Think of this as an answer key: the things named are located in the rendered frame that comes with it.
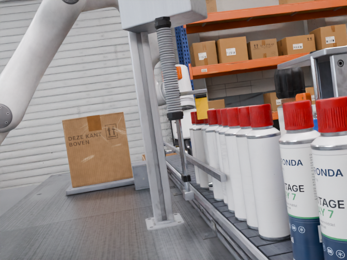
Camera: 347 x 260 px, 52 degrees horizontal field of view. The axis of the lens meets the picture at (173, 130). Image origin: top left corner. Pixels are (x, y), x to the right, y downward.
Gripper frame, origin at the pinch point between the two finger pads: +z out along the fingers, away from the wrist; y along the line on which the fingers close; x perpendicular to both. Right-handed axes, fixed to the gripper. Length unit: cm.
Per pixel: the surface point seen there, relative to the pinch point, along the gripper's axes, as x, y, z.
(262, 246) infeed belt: -59, -4, 28
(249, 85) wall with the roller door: 369, 176, -174
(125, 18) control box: -45, -17, -22
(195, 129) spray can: -25.4, -2.7, -0.9
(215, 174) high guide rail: -43.1, -4.4, 14.2
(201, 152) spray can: -23.7, -2.2, 5.0
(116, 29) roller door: 330, -10, -271
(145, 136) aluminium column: -32.1, -16.3, 1.1
